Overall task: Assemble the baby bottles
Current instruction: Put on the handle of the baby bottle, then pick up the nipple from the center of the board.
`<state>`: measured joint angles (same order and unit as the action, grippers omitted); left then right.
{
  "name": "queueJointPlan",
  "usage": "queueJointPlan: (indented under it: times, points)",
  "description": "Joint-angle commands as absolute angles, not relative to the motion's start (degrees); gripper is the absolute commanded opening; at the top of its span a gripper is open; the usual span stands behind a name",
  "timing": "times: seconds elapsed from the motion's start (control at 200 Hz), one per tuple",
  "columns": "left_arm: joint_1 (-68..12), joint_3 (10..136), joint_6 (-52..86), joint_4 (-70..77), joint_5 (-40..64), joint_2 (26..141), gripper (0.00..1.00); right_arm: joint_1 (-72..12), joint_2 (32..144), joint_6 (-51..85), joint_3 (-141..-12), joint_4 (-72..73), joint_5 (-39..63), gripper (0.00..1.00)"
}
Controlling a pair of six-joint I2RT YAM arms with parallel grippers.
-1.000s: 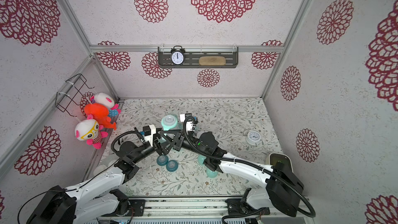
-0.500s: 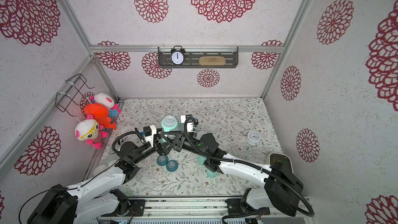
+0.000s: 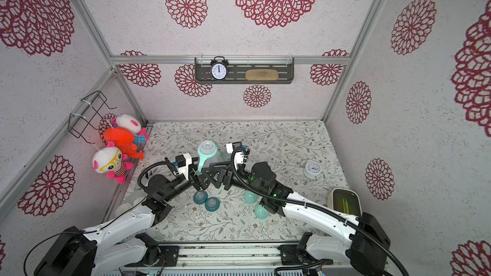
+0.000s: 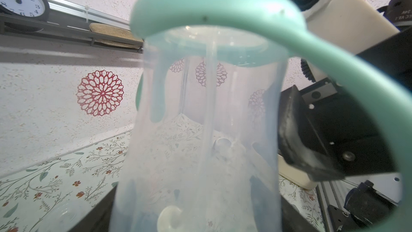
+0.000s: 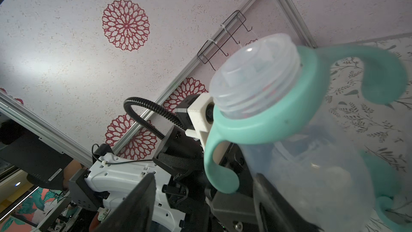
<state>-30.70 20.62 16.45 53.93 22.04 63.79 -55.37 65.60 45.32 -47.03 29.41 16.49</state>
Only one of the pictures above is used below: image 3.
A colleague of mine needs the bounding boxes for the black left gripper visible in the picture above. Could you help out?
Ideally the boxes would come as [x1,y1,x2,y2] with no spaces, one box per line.
[164,156,212,203]

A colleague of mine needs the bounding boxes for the clear baby bottle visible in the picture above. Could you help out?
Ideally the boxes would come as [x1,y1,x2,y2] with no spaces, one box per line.
[202,150,230,169]

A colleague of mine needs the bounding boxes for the mint bottle handle ring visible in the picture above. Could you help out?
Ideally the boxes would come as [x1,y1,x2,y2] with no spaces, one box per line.
[196,140,219,173]

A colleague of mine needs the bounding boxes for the teal nipple collar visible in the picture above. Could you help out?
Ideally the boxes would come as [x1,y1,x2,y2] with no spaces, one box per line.
[193,190,208,205]
[205,197,221,212]

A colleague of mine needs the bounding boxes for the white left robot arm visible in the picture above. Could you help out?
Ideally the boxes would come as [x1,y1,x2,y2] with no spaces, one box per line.
[33,153,208,275]

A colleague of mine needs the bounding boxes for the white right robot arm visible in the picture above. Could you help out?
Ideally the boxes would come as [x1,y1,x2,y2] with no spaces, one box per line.
[198,143,400,275]

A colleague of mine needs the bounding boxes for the red orange plush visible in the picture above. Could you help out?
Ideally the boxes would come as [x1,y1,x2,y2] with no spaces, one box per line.
[103,127,144,160]

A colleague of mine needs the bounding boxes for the white alarm clock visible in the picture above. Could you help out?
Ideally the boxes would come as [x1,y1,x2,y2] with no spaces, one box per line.
[303,160,323,180]

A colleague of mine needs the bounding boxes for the white plush yellow glasses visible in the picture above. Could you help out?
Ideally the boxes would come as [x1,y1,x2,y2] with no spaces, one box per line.
[92,141,134,184]

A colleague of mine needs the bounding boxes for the white pink plush upper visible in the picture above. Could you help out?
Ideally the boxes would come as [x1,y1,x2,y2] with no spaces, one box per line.
[111,114,147,135]

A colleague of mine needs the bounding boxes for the tan brush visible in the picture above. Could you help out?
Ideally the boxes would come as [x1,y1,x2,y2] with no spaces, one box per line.
[244,69,280,82]

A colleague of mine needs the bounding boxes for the black alarm clock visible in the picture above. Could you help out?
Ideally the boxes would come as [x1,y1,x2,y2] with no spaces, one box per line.
[210,56,229,81]

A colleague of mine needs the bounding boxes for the white sterilizer box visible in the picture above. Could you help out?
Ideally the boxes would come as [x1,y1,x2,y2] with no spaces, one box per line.
[327,188,363,217]

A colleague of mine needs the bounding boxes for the metal base rail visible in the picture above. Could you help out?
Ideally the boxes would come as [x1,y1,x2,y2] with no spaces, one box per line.
[109,235,387,275]

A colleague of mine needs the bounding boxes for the grey wall shelf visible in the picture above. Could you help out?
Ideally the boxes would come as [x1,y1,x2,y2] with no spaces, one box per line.
[194,57,295,84]

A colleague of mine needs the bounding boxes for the black wire basket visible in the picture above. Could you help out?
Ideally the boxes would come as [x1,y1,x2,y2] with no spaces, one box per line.
[66,90,118,145]

